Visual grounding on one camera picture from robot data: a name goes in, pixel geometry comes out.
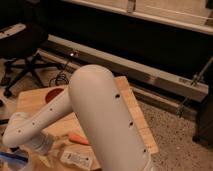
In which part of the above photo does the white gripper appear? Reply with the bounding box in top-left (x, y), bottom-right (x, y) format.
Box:
top-left (28, 132), bottom-right (54, 168)

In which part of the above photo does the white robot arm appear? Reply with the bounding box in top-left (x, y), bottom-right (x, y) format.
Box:
top-left (3, 65), bottom-right (156, 171)

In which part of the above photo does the blue white plastic bag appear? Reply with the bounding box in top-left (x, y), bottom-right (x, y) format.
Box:
top-left (0, 150), bottom-right (29, 170)

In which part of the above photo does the orange carrot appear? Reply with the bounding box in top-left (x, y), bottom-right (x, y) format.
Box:
top-left (68, 132), bottom-right (89, 145)

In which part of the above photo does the wooden cutting board table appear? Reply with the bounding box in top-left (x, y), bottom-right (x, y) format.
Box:
top-left (11, 76), bottom-right (159, 171)

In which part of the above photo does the red bowl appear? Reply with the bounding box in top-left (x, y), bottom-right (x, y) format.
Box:
top-left (45, 88), bottom-right (63, 103)

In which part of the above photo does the black office chair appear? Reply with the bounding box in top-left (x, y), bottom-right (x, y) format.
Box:
top-left (0, 23), bottom-right (62, 98)

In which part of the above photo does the black cable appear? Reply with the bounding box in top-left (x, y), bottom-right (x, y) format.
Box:
top-left (48, 51), bottom-right (76, 88)

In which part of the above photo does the metal floor rail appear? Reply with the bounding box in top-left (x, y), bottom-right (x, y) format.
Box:
top-left (38, 34), bottom-right (209, 119)

